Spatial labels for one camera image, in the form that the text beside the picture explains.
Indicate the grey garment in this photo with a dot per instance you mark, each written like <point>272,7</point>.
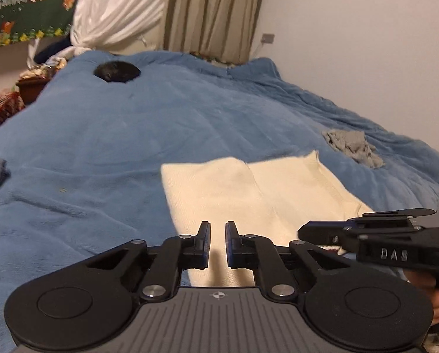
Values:
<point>353,145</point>

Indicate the blue fleece blanket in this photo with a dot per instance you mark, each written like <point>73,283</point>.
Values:
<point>131,136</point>

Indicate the dark blue cloth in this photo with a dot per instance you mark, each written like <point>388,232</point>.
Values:
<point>54,49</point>

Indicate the wooden nightstand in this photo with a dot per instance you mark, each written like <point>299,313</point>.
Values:
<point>32,84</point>

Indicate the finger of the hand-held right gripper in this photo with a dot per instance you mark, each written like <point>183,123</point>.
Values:
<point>388,216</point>
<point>322,233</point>

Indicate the white curtain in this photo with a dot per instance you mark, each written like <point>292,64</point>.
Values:
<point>120,7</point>

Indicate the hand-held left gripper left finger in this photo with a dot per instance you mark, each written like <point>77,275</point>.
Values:
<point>205,242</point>

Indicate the cream knit sweater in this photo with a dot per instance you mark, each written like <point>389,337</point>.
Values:
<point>241,191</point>

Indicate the black curled cat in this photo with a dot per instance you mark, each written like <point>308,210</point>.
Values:
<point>116,71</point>

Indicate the plaid pillow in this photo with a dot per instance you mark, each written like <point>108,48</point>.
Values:
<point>210,58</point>

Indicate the grey wall socket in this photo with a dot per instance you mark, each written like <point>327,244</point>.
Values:
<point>267,38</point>

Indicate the green Christmas banner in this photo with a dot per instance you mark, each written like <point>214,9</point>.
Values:
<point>24,3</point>

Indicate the beige striped curtain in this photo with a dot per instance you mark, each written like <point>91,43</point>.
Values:
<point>212,11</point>

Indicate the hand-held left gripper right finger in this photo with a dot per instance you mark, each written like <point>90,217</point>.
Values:
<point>229,244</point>

